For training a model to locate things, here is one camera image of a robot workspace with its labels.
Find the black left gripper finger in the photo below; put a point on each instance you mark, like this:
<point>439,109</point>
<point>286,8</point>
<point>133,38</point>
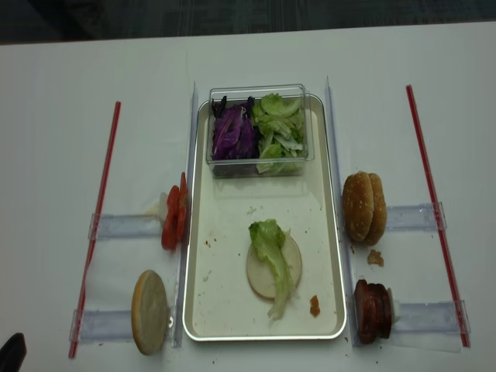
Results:
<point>13,353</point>

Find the meat patty slice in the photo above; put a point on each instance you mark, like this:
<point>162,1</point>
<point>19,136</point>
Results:
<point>366,312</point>

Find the front tomato slice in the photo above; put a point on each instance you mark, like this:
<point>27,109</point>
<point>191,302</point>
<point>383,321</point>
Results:
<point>169,233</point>

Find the tomato slice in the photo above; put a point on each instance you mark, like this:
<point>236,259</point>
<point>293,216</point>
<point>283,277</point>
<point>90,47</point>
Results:
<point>182,206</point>
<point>169,233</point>

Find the back tomato slice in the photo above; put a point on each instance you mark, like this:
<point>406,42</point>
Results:
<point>182,206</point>

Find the green lettuce leaf on bun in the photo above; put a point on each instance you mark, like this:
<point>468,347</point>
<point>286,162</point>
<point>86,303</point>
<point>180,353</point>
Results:
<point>268,240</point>

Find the meat crumb on tray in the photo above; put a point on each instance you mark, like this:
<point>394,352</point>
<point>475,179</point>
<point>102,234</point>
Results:
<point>314,306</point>

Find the green lettuce pile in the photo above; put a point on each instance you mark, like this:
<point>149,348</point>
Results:
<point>281,123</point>

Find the bread crumb on table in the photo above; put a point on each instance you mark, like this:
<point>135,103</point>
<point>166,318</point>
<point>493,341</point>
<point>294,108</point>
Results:
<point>375,258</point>

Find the upright bun half left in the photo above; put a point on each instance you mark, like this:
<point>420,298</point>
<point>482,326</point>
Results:
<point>149,313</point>

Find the left red straw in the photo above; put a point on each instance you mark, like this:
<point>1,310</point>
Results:
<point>91,243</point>

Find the red straw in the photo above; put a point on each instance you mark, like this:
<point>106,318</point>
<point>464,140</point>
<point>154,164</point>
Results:
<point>460,312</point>
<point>91,243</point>

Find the white pusher block upper left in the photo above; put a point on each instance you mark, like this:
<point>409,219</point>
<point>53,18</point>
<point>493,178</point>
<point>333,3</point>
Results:
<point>159,209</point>

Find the white pusher block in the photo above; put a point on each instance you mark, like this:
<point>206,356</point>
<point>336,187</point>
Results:
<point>395,311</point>
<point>159,209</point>

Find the cream metal serving tray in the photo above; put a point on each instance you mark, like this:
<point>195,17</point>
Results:
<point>219,304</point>

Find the bottom bun slice on tray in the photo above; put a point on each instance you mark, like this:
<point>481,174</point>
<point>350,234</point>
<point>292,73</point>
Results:
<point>260,275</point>

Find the purple cabbage leaves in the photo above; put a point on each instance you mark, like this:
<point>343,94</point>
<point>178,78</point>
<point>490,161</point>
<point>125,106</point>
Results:
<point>234,136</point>

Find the clear plastic salad container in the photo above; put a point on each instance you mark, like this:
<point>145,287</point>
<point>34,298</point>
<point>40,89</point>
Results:
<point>247,167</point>

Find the front sesame bun top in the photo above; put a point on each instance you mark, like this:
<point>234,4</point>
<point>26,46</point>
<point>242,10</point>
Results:
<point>358,205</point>

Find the sesame bun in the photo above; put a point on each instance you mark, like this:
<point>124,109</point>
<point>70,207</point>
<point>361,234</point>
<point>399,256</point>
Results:
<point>380,214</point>
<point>358,205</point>

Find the rear sesame bun top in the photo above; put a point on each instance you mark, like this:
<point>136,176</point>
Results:
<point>380,214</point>

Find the white pusher block lower right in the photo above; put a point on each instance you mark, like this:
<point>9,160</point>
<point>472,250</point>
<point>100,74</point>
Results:
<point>395,311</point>

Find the right red straw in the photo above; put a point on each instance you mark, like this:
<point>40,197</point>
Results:
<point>460,312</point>

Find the lower left clear rail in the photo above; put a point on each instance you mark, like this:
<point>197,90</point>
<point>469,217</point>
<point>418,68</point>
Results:
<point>101,326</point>

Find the upper left clear rail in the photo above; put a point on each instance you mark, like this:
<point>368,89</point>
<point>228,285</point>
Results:
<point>106,226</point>

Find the right long clear rail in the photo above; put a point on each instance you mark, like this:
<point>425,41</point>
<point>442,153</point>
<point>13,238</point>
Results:
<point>344,243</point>

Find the lower right clear rail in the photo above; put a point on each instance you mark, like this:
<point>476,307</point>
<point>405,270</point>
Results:
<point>434,317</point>

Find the upper right clear rail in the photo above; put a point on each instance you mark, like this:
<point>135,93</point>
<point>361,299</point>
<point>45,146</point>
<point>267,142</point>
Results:
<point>423,217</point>

